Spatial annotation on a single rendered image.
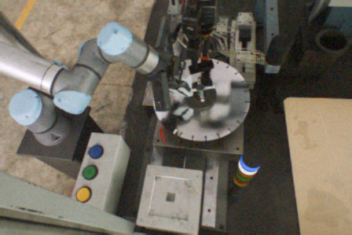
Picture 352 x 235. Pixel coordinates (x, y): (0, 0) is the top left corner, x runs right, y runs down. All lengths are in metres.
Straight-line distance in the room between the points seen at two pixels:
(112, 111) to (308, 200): 1.47
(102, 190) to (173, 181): 0.23
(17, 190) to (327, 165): 0.97
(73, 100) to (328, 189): 0.87
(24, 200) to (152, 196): 0.52
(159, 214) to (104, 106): 1.39
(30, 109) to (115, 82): 1.24
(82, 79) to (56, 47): 1.99
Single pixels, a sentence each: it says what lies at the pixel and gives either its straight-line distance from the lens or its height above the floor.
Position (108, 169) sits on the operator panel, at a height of 0.90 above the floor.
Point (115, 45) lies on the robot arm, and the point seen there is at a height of 1.28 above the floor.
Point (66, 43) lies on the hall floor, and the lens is 2.65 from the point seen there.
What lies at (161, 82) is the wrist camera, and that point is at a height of 1.13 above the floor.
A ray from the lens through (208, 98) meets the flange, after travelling 0.89.
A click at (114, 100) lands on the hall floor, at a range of 2.11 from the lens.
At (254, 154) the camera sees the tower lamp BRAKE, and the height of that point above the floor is 1.16.
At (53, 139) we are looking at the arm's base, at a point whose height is 0.78.
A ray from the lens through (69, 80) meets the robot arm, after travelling 0.68.
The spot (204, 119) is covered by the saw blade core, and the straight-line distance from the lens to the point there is 0.87.
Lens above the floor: 1.73
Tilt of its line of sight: 61 degrees down
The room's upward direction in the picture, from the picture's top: 11 degrees counter-clockwise
